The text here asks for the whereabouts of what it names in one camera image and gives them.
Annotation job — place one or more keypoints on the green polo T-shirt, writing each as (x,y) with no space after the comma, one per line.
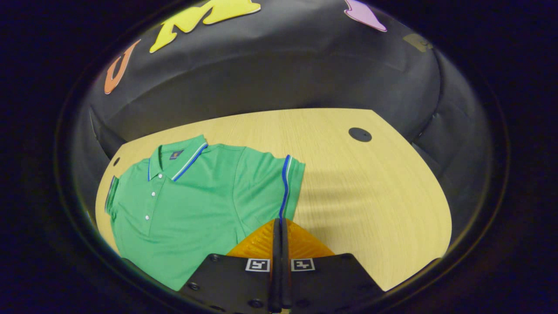
(196,209)

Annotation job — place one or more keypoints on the black backdrop cloth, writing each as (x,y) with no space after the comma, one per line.
(283,74)

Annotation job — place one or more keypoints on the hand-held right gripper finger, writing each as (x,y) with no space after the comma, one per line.
(276,261)
(285,261)

